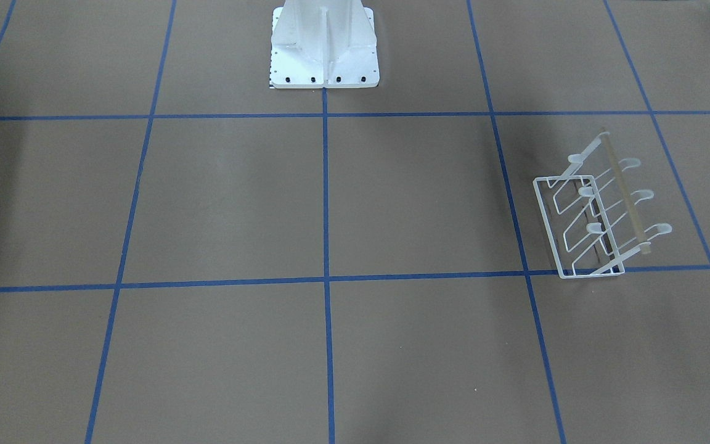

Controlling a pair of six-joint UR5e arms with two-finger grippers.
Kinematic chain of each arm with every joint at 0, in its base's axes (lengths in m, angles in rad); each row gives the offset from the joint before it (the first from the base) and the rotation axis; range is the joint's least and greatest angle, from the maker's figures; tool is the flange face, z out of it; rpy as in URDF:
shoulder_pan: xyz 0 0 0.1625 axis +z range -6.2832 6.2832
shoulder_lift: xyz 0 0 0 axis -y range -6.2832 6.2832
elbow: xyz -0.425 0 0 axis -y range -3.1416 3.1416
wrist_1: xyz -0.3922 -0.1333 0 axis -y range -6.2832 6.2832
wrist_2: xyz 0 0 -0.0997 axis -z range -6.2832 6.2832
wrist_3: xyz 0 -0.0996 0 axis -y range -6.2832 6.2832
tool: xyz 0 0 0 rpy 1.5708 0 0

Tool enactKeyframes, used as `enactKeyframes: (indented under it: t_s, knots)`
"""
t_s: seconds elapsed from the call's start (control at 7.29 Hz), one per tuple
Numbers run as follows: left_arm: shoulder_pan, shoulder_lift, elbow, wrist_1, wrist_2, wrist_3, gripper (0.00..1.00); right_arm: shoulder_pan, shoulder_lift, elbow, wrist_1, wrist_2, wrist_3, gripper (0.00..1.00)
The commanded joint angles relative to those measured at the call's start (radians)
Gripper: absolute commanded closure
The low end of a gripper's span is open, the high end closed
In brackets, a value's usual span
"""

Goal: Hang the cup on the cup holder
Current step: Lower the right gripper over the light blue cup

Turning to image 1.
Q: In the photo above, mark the white wire cup holder rack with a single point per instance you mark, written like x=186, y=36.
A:
x=591, y=214

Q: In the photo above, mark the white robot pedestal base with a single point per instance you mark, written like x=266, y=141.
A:
x=323, y=44

